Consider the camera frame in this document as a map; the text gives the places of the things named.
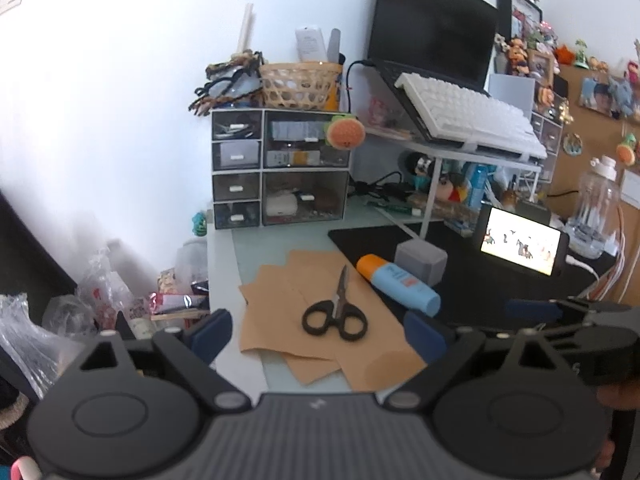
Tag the wooden stick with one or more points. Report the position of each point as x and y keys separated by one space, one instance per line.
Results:
x=245 y=30

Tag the white drawer organizer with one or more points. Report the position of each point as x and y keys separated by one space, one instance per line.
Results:
x=280 y=170

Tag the cartoon plush doll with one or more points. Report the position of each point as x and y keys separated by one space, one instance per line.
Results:
x=455 y=189

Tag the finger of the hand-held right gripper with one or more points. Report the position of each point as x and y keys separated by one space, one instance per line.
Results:
x=532 y=310

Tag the white laptop stand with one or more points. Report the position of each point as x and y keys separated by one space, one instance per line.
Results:
x=435 y=152

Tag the black picture frame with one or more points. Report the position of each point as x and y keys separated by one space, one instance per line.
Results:
x=520 y=12

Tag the burger plush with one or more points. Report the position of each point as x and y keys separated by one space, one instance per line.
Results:
x=344 y=132

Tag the cork board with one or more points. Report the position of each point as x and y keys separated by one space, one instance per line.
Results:
x=595 y=145

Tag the round badge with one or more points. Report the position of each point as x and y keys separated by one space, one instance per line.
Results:
x=572 y=144

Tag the smartphone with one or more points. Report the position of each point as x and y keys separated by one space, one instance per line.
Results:
x=520 y=242

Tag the teal hair clip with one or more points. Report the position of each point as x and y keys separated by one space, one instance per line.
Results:
x=200 y=224

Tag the grey nail file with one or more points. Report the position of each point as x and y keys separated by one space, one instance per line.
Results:
x=334 y=45

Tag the orange plush pin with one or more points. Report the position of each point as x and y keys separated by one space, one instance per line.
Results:
x=626 y=150

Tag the wide clear drawer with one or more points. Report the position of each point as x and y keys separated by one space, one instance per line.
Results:
x=305 y=140

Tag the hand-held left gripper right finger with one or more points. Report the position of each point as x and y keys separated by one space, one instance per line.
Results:
x=425 y=336

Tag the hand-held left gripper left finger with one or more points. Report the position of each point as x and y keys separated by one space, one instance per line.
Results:
x=212 y=334

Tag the photo print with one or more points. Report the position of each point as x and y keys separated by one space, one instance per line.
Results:
x=597 y=95

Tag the black laptop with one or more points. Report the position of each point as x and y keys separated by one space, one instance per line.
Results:
x=430 y=20

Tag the blue tube orange cap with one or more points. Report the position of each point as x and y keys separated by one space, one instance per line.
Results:
x=400 y=285

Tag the large clear drawer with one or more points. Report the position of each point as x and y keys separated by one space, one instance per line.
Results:
x=305 y=197

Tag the black claw hair clips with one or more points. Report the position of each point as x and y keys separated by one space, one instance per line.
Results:
x=225 y=82

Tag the toy figurine cluster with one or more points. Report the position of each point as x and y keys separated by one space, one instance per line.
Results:
x=525 y=52

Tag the brown grain bag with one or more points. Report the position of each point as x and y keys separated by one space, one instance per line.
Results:
x=445 y=208

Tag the brown paper sheets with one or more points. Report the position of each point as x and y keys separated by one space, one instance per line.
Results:
x=285 y=310

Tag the person's right hand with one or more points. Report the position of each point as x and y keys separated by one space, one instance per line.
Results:
x=611 y=395

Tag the black scissors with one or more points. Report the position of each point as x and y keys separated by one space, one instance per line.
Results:
x=334 y=317

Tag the white remote control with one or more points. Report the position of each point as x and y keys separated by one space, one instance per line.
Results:
x=311 y=44

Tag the clear plastic bags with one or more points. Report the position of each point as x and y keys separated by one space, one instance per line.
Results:
x=65 y=310

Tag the grey cube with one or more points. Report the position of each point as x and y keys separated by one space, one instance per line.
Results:
x=421 y=261

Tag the white keyboard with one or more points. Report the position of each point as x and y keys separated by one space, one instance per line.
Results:
x=470 y=110

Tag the small clear drawer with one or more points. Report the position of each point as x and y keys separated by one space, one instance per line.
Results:
x=236 y=125
x=237 y=216
x=236 y=187
x=236 y=155

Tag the small clear drawer unit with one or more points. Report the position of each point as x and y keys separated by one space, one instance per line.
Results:
x=546 y=142

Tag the black desk mat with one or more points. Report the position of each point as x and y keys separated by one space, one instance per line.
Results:
x=480 y=290

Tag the clear water bottle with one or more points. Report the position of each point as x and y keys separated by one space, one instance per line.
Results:
x=597 y=210

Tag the woven bamboo basket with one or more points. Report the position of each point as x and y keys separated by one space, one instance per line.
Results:
x=300 y=85

